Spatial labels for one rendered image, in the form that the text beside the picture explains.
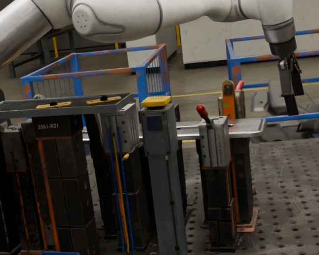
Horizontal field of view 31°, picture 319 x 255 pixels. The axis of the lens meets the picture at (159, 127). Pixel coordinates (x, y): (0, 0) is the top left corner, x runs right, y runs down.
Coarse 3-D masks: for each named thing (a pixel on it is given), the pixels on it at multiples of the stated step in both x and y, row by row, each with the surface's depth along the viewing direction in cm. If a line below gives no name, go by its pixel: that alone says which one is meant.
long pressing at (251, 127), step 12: (228, 120) 175; (240, 120) 173; (252, 120) 172; (264, 120) 171; (84, 132) 183; (180, 132) 168; (192, 132) 166; (240, 132) 159; (252, 132) 158; (264, 132) 162
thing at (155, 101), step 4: (164, 96) 139; (168, 96) 138; (144, 100) 137; (148, 100) 136; (152, 100) 136; (156, 100) 135; (160, 100) 135; (164, 100) 134; (168, 100) 136; (144, 104) 135; (148, 104) 135; (152, 104) 134; (156, 104) 134; (160, 104) 134; (164, 104) 134
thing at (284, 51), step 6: (294, 36) 166; (288, 42) 164; (294, 42) 165; (270, 48) 167; (276, 48) 165; (282, 48) 164; (288, 48) 164; (294, 48) 165; (276, 54) 166; (282, 54) 165; (288, 54) 168; (288, 60) 167; (288, 66) 167
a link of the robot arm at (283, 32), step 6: (276, 24) 161; (282, 24) 161; (288, 24) 161; (294, 24) 164; (264, 30) 165; (270, 30) 162; (276, 30) 162; (282, 30) 162; (288, 30) 162; (294, 30) 164; (270, 36) 164; (276, 36) 163; (282, 36) 162; (288, 36) 162; (270, 42) 165; (276, 42) 164; (282, 42) 164
